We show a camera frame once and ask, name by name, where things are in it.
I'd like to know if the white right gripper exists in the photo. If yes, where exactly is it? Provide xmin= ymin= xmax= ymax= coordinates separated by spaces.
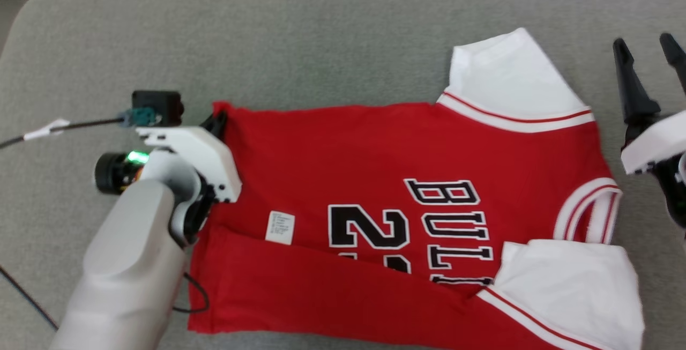
xmin=613 ymin=33 xmax=686 ymax=230

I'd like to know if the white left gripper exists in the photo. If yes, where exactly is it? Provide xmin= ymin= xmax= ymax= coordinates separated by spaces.
xmin=136 ymin=111 xmax=242 ymax=204

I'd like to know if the red Bulls basketball jersey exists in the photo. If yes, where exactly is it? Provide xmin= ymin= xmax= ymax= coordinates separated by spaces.
xmin=188 ymin=27 xmax=646 ymax=350

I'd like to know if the teal cable connector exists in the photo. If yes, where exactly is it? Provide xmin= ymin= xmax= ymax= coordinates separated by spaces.
xmin=119 ymin=108 xmax=162 ymax=128

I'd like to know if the thin grey camera cable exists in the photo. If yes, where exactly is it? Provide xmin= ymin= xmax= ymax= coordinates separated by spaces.
xmin=0 ymin=118 xmax=129 ymax=150

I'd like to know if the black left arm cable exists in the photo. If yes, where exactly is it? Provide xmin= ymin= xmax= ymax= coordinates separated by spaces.
xmin=0 ymin=266 xmax=211 ymax=332

